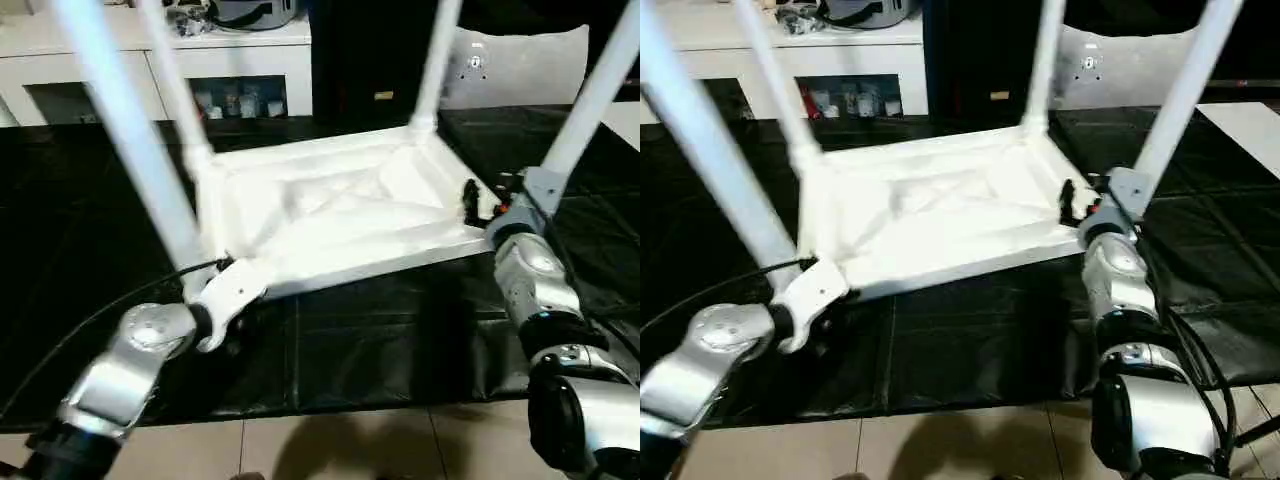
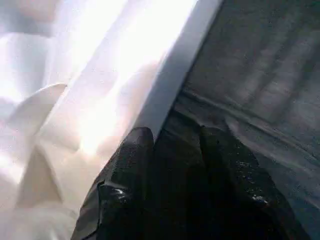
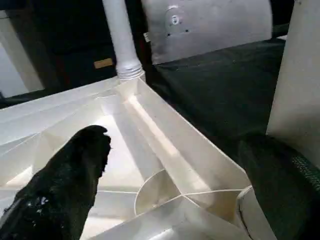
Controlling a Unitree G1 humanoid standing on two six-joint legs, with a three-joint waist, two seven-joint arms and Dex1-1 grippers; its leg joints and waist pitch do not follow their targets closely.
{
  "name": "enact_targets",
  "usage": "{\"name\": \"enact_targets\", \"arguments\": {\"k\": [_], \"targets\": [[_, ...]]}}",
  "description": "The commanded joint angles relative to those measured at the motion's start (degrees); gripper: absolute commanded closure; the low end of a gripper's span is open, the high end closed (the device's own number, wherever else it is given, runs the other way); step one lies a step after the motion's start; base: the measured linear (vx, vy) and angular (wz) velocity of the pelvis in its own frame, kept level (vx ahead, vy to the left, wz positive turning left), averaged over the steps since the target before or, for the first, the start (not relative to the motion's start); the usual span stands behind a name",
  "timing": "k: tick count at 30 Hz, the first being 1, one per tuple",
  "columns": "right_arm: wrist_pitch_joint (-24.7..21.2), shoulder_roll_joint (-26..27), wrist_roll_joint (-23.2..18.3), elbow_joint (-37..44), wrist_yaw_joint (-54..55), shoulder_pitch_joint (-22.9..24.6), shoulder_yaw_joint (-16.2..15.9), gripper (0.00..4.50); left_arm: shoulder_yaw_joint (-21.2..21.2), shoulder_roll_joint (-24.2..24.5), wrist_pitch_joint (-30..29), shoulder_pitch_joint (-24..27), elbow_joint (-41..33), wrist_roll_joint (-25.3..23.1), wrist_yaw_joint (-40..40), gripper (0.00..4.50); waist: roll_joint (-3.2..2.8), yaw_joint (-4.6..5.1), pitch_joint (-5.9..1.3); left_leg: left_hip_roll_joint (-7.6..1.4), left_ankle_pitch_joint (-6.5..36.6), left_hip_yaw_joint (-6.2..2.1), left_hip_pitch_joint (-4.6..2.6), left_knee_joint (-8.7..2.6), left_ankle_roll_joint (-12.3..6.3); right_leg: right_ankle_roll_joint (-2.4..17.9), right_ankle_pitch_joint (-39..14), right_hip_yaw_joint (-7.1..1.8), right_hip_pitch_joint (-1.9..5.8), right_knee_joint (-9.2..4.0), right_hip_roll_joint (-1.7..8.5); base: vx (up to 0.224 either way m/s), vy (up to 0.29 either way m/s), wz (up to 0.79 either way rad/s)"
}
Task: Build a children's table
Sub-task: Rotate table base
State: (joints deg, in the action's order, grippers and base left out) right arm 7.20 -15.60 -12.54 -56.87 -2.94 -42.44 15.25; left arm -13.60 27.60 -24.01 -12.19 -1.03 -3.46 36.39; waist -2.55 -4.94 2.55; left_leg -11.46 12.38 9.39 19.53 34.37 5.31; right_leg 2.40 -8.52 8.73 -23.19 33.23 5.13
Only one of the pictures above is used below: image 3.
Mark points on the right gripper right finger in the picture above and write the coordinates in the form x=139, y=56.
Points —
x=287, y=195

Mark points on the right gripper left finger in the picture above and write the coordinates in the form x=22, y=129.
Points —
x=57, y=190

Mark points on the white plastic table top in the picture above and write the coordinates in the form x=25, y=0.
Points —
x=150, y=137

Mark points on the white plastic table leg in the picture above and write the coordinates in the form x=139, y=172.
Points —
x=297, y=75
x=122, y=37

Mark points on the black work mat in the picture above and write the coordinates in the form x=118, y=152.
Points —
x=225, y=87

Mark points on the grey printed cushion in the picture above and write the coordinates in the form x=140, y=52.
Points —
x=212, y=30

